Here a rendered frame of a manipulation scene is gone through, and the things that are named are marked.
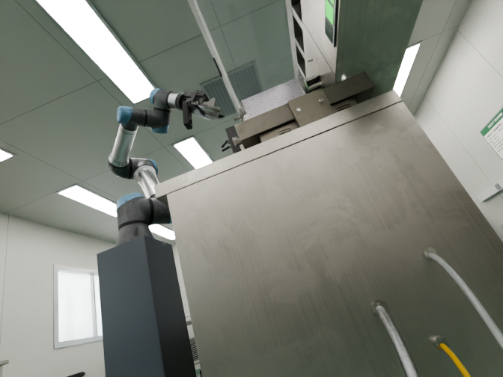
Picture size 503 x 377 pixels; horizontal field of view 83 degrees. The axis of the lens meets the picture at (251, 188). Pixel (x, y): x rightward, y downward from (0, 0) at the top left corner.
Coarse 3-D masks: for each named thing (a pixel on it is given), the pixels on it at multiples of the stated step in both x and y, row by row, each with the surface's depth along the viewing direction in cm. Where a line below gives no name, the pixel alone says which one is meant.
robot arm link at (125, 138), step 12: (120, 108) 118; (132, 108) 120; (120, 120) 118; (132, 120) 120; (144, 120) 123; (120, 132) 127; (132, 132) 127; (120, 144) 131; (120, 156) 138; (120, 168) 144
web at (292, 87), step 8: (296, 80) 110; (272, 88) 112; (280, 88) 110; (288, 88) 109; (296, 88) 108; (256, 96) 111; (264, 96) 110; (272, 96) 109; (280, 96) 108; (288, 96) 108; (248, 104) 111; (256, 104) 110; (264, 104) 109; (272, 104) 108; (248, 112) 109
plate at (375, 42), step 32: (320, 0) 83; (352, 0) 72; (384, 0) 75; (416, 0) 78; (320, 32) 93; (352, 32) 81; (384, 32) 85; (320, 64) 106; (352, 64) 93; (384, 64) 98
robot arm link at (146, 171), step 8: (136, 160) 152; (144, 160) 155; (152, 160) 158; (136, 168) 149; (144, 168) 149; (152, 168) 152; (136, 176) 149; (144, 176) 144; (152, 176) 145; (144, 184) 139; (152, 184) 137; (144, 192) 138; (152, 192) 132; (152, 200) 121; (160, 208) 121; (168, 208) 123; (160, 216) 121; (168, 216) 123; (152, 224) 123
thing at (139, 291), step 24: (144, 240) 102; (120, 264) 101; (144, 264) 98; (168, 264) 112; (120, 288) 97; (144, 288) 95; (168, 288) 105; (120, 312) 94; (144, 312) 92; (168, 312) 99; (120, 336) 91; (144, 336) 89; (168, 336) 93; (120, 360) 89; (144, 360) 87; (168, 360) 88; (192, 360) 101
